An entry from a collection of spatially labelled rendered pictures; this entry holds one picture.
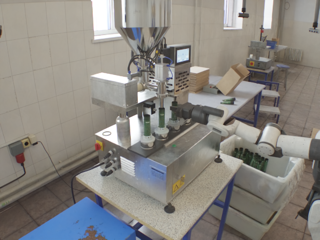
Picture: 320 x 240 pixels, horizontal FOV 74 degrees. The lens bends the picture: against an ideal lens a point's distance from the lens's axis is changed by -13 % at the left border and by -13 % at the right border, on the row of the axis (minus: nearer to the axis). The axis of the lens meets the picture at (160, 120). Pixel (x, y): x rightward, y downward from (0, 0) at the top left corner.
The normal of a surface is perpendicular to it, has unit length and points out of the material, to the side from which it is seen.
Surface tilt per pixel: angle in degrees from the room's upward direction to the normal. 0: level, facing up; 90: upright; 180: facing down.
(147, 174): 90
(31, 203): 0
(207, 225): 0
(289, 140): 34
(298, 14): 90
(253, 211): 96
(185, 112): 90
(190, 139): 0
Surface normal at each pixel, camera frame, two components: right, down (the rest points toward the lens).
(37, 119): 0.79, 0.25
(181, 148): 0.00, -0.91
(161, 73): -0.62, 0.33
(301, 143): -0.51, -0.66
